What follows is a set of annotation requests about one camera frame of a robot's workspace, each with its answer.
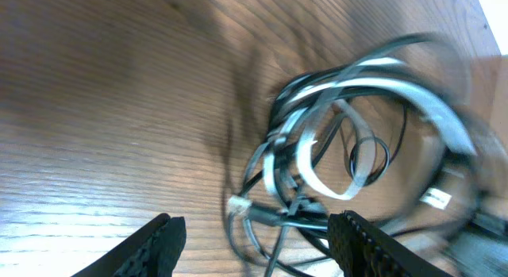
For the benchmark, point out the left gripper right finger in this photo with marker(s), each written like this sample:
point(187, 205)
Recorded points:
point(362, 249)

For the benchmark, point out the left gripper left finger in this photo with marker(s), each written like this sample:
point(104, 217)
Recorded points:
point(152, 251)

